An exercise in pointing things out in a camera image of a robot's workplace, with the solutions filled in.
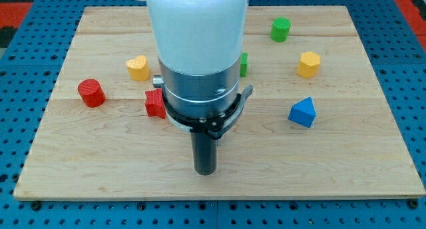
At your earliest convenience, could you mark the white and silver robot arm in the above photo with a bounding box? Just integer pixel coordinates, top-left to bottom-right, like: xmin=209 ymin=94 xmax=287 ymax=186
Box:
xmin=137 ymin=0 xmax=249 ymax=118

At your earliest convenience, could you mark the green star block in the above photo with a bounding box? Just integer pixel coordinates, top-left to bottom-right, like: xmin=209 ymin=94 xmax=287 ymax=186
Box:
xmin=240 ymin=53 xmax=248 ymax=77

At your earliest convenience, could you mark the red star block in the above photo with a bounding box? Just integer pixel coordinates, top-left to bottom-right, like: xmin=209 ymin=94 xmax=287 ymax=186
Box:
xmin=144 ymin=89 xmax=166 ymax=118

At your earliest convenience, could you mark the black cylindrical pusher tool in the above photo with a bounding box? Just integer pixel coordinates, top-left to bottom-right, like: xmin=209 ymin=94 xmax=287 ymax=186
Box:
xmin=190 ymin=132 xmax=217 ymax=176

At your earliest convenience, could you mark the yellow heart block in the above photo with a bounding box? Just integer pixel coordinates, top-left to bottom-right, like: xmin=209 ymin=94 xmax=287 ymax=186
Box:
xmin=125 ymin=55 xmax=150 ymax=81

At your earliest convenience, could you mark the blue triangle block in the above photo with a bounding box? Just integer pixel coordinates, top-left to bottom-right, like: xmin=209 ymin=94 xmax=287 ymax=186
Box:
xmin=288 ymin=97 xmax=316 ymax=128

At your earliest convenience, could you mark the yellow hexagon block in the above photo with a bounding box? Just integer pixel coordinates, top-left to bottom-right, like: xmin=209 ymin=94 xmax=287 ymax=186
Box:
xmin=296 ymin=51 xmax=321 ymax=79

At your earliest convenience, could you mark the light wooden board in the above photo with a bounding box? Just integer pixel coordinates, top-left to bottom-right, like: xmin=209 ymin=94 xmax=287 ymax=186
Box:
xmin=14 ymin=6 xmax=425 ymax=201

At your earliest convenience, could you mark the green cylinder block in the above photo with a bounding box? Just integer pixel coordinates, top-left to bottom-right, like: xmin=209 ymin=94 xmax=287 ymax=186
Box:
xmin=270 ymin=17 xmax=292 ymax=42

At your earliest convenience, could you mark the red cylinder block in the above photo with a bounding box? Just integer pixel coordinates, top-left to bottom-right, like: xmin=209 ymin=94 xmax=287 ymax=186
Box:
xmin=77 ymin=79 xmax=106 ymax=108

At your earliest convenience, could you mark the black clamp ring with lever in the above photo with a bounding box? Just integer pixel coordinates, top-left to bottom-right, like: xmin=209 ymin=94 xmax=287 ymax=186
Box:
xmin=162 ymin=85 xmax=254 ymax=140

